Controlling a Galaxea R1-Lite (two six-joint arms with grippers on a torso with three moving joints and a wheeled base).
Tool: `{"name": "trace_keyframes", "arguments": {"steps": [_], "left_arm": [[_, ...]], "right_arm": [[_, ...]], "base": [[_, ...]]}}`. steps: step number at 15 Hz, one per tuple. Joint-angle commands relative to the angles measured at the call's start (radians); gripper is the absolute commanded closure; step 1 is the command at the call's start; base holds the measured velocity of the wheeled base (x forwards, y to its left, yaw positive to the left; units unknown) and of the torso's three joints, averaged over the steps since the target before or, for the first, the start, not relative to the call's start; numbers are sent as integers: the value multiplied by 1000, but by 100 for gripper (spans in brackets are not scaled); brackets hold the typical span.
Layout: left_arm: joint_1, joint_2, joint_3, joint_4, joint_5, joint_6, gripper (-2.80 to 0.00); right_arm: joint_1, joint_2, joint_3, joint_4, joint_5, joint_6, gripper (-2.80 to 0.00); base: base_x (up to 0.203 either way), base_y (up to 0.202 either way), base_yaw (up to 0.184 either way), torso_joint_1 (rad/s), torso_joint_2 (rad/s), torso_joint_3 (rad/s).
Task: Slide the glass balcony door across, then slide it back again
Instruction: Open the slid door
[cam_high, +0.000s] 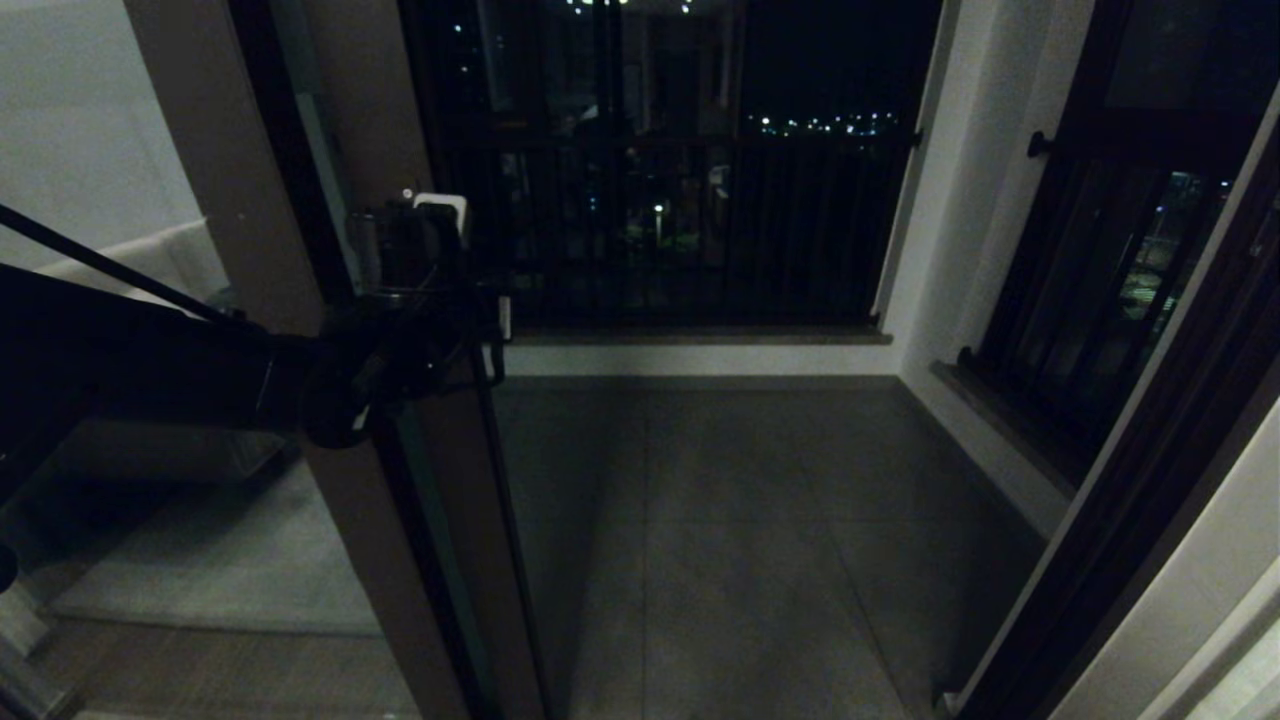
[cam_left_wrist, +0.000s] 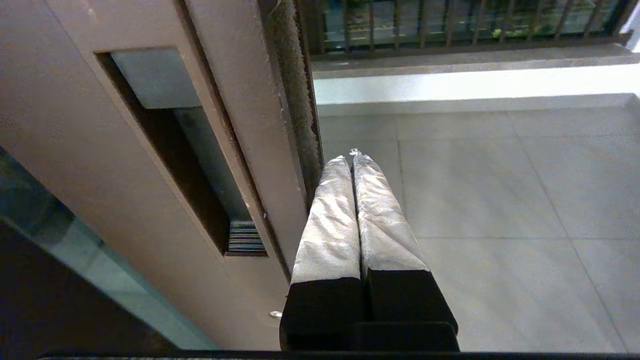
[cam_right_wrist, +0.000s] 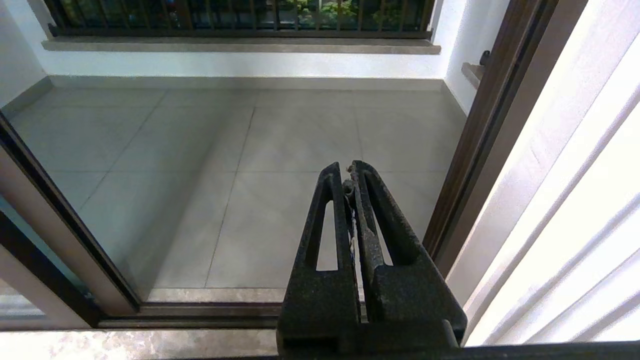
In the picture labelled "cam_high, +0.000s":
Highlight dark brown door jamb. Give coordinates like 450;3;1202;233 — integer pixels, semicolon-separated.
955;110;1280;720

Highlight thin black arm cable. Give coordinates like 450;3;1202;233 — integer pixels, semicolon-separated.
0;205;246;326

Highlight pale wall trim strip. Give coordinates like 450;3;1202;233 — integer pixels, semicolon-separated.
1140;560;1280;720

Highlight black balcony railing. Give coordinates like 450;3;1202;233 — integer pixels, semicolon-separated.
440;125;921;329

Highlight grey stone window sill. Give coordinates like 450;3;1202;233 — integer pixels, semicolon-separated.
935;362;1081;501

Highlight brown framed fixed glass panel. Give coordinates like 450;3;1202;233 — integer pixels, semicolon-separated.
0;0;471;720

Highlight brown framed sliding glass door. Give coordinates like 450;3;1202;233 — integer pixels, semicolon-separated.
265;0;549;720

